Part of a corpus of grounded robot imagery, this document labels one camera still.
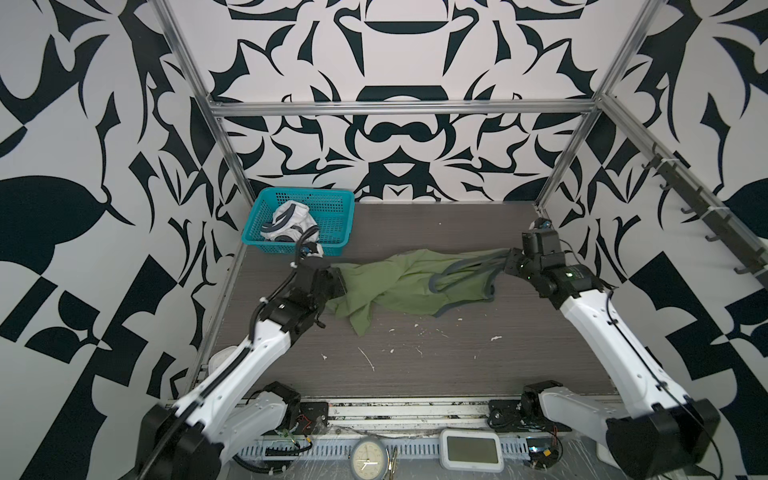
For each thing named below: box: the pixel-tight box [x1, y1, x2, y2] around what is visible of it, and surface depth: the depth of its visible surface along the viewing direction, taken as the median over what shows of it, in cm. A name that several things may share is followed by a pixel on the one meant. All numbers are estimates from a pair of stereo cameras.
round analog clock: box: [351, 436, 387, 480], surface depth 67 cm
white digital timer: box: [439, 429, 505, 473], surface depth 68 cm
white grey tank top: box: [260, 200, 319, 242], surface depth 99 cm
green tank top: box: [327, 248, 511, 334], surface depth 87 cm
